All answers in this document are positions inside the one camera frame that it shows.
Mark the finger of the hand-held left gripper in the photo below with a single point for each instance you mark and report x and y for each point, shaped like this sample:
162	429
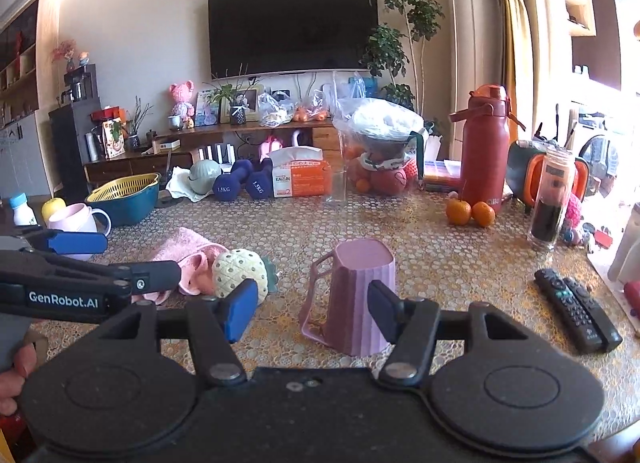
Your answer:
75	244
160	275

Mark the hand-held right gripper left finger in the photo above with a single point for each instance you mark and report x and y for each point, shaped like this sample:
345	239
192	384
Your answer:
242	310

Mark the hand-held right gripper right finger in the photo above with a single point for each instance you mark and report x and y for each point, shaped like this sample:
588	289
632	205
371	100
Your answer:
381	310

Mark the pink ribbed mug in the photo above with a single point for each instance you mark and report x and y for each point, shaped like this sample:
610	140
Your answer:
357	288

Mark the person's left hand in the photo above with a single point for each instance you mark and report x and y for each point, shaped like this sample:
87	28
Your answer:
12	388

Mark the pale pink mug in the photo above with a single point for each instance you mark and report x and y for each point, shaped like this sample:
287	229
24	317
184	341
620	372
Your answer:
75	218

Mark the yellow apple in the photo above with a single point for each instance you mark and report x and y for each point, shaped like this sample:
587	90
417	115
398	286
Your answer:
52	208

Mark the cream pineapple toy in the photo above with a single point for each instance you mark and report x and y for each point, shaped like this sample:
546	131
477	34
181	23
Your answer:
237	268

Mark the white bottle blue cap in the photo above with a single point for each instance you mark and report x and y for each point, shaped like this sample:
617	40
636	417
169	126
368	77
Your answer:
22	213

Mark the blue bowl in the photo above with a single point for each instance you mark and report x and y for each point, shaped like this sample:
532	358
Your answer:
132	210

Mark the yellow colander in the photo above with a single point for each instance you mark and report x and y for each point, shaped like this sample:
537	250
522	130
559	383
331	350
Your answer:
125	185

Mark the white cloth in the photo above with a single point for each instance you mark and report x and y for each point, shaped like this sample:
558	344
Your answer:
177	185

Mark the black water dispenser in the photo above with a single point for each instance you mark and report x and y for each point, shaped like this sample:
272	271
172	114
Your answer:
70	143

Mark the pale green round container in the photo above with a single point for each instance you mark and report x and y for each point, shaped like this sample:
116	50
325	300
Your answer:
205	177

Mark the blue dumbbell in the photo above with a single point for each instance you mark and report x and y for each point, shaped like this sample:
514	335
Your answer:
260	183
227	185

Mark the orange fruit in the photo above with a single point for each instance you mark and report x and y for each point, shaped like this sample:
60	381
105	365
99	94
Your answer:
483	214
459	212

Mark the clear drinking glass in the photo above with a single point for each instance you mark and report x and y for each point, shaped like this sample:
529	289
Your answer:
336	188

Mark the white router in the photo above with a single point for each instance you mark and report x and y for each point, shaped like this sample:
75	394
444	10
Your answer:
212	154

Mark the orange white tissue pack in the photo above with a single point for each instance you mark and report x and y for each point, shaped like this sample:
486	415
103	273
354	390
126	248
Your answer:
300	175

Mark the stack of colourful books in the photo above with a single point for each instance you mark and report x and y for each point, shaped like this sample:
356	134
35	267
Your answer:
442	173

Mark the pink small backpack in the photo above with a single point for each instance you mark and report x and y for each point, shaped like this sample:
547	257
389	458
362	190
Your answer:
270	149

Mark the pink bear plush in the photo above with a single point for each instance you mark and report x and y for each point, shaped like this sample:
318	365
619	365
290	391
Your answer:
181	98

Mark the small plant in vase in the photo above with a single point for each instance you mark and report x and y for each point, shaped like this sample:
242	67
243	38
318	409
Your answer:
237	114

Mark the wooden television cabinet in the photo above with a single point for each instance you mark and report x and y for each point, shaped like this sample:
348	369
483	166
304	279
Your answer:
320	135

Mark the clear plastic bag of fruit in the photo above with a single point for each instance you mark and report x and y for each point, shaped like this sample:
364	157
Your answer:
380	123

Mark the red water bottle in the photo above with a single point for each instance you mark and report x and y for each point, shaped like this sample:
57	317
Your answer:
485	153

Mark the black remote control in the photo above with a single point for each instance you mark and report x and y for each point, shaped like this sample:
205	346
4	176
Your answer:
595	305
570	313

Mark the glass bottle dark contents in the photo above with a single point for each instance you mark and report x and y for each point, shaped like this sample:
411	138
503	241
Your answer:
547	215

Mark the plastic bag of bread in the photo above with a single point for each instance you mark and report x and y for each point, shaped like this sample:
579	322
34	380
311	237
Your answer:
275	108

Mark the bag of oranges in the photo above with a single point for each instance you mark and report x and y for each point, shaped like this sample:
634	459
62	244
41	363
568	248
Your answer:
310	114

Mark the small colourful toys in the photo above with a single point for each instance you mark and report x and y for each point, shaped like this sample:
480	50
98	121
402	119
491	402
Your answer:
575	213

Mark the blue plastic bag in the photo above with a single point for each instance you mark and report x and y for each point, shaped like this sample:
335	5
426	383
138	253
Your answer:
362	85

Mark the grey metal tumbler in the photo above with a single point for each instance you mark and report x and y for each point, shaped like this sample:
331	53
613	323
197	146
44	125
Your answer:
625	243

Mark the washing machine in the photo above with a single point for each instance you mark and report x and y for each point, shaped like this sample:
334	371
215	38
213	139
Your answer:
597	148

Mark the black television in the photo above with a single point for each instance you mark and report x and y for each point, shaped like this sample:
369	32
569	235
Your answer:
292	28

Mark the yellow curtain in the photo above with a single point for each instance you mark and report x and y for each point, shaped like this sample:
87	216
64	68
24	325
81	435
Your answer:
516	43

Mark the white standing air conditioner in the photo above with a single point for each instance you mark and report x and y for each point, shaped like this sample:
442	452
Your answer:
470	18

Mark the wall shelf unit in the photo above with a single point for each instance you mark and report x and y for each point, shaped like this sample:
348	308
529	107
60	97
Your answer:
17	68

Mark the picture frame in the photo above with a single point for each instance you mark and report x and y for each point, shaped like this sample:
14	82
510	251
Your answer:
252	100

